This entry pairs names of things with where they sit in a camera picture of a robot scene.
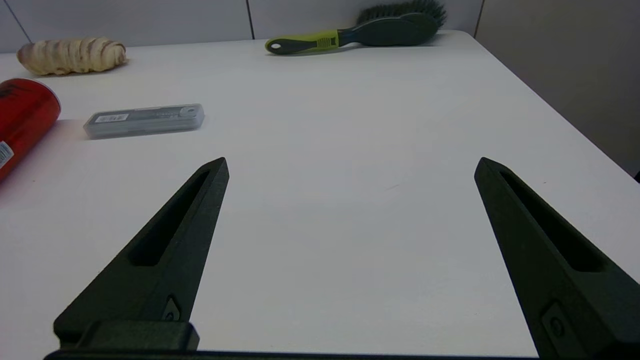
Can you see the tall red drink can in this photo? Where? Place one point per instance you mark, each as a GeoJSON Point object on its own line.
{"type": "Point", "coordinates": [22, 120]}

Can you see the ridged beige bread loaf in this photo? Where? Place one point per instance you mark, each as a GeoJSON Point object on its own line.
{"type": "Point", "coordinates": [72, 55]}

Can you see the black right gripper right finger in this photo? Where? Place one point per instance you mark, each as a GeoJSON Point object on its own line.
{"type": "Point", "coordinates": [565, 280]}

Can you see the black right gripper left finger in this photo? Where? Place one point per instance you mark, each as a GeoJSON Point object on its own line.
{"type": "Point", "coordinates": [160, 270]}

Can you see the flat grey plastic case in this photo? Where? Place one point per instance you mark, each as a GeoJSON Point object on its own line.
{"type": "Point", "coordinates": [145, 121]}

